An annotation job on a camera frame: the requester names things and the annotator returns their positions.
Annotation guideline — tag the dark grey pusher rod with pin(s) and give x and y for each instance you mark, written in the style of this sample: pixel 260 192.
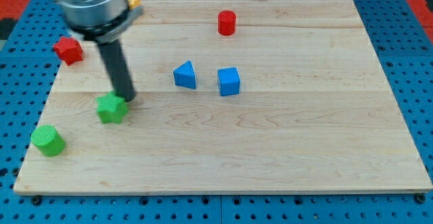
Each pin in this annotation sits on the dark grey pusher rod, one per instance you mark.
pixel 117 69

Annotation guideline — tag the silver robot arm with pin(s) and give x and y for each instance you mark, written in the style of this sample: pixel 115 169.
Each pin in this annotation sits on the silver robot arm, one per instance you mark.
pixel 103 22

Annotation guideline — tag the wooden board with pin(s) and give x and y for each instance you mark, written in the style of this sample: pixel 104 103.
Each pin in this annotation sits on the wooden board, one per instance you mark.
pixel 315 113

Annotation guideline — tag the green star block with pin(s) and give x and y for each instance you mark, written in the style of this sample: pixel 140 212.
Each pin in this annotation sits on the green star block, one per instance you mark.
pixel 111 108

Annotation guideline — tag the red star block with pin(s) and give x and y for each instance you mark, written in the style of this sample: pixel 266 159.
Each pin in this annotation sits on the red star block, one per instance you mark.
pixel 68 50

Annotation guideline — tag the yellow block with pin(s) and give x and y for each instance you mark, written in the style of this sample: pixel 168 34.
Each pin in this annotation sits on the yellow block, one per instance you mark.
pixel 133 4

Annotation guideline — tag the blue triangular block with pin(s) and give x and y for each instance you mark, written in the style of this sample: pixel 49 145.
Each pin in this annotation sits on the blue triangular block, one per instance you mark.
pixel 184 76

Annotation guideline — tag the green cylinder block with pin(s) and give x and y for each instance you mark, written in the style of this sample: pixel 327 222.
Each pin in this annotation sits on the green cylinder block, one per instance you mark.
pixel 47 140

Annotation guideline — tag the blue cube block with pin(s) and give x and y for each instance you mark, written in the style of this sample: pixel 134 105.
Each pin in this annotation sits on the blue cube block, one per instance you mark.
pixel 228 81

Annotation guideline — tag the red cylinder block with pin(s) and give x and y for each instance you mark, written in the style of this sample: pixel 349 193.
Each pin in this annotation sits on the red cylinder block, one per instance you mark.
pixel 226 22

